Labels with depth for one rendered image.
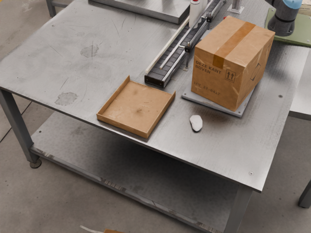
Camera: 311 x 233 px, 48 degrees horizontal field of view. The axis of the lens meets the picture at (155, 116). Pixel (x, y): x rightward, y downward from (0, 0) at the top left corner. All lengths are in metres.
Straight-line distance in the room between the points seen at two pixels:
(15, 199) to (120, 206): 0.69
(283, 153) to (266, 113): 0.99
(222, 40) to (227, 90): 0.22
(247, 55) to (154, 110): 0.49
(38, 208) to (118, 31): 1.22
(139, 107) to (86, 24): 0.79
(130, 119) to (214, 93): 0.40
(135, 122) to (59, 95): 0.42
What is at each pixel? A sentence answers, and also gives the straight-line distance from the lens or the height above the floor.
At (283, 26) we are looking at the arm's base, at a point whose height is 0.91.
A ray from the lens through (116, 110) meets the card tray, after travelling 1.66.
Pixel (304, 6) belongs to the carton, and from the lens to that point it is 2.43.
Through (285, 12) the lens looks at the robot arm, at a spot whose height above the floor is 1.00.
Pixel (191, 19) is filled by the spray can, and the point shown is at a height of 0.94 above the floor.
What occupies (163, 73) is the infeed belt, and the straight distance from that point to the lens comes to 1.77.
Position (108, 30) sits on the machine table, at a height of 0.83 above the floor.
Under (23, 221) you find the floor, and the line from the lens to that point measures 2.41.
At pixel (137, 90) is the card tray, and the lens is 1.75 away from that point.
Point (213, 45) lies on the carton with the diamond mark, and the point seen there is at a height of 1.12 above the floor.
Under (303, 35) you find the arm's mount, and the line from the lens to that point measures 2.24.
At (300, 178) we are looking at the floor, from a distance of 2.59.
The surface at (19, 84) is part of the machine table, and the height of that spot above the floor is 0.83.
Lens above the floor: 2.04
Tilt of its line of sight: 48 degrees down
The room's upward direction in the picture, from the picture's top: 1 degrees counter-clockwise
